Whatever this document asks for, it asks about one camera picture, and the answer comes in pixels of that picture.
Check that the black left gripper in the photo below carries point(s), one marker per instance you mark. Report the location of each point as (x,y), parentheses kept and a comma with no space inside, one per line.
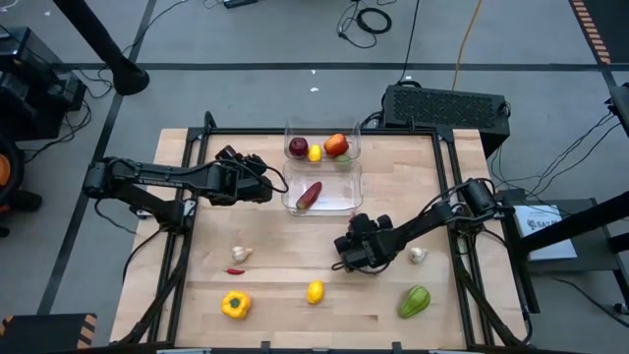
(231,187)

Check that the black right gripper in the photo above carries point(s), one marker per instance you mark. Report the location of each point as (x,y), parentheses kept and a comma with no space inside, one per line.
(371,246)

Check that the dark red apple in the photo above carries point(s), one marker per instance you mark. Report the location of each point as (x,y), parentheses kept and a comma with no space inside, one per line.
(298,147)

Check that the long red pepper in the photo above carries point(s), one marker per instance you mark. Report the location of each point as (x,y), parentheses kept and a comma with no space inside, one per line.
(308,195)

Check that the small yellow lemon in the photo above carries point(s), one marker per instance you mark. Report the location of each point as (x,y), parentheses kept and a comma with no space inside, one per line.
(315,153)

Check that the white garlic bulb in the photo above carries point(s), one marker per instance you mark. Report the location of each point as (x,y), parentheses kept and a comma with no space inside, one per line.
(240,254)
(417,255)

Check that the small green lime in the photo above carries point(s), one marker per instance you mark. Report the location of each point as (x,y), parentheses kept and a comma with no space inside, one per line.
(343,159)

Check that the red orange apple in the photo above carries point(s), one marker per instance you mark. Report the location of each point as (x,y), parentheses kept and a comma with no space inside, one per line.
(336,145)

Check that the green chayote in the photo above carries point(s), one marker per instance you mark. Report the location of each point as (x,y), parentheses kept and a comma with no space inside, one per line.
(414,301)

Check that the yellow bell pepper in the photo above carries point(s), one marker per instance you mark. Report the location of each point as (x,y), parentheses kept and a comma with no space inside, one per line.
(236,305)

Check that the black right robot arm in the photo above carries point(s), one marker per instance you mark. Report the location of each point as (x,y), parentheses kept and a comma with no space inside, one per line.
(422,221)

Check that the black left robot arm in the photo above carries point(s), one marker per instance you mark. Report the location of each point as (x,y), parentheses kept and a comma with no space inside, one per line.
(147,178)

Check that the large clear plastic bin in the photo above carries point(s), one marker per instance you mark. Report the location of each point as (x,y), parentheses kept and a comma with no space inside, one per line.
(339,192)

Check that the large yellow lemon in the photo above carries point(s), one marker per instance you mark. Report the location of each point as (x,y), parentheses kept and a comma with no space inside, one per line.
(315,292)

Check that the small clear plastic bin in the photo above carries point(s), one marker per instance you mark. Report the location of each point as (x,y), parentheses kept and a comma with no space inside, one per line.
(317,134)

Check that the black perforated computer case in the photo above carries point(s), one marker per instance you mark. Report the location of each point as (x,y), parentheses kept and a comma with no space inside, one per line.
(442,108)

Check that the black pole stand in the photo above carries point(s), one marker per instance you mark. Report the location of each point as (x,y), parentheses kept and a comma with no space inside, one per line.
(129,76)

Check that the black power strip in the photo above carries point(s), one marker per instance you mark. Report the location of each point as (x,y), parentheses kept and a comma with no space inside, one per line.
(241,3)

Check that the white printed paper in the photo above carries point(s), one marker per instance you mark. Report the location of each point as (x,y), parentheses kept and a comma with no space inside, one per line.
(550,241)

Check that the black metal stand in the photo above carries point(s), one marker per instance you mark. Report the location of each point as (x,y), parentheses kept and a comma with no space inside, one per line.
(589,216)

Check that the black equipment rack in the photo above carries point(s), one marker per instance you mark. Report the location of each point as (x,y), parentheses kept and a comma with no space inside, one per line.
(29,98)

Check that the black and orange machine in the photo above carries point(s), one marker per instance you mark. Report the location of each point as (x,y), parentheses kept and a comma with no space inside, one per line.
(4,169)

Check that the black mat orange stripes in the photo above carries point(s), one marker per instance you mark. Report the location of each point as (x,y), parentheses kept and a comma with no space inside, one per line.
(614,24)
(44,334)

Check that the black metal table frame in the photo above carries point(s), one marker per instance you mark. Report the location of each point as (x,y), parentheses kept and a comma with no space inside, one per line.
(236,131)

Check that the silver metal bracket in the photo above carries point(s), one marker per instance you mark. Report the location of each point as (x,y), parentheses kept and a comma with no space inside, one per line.
(189,207)

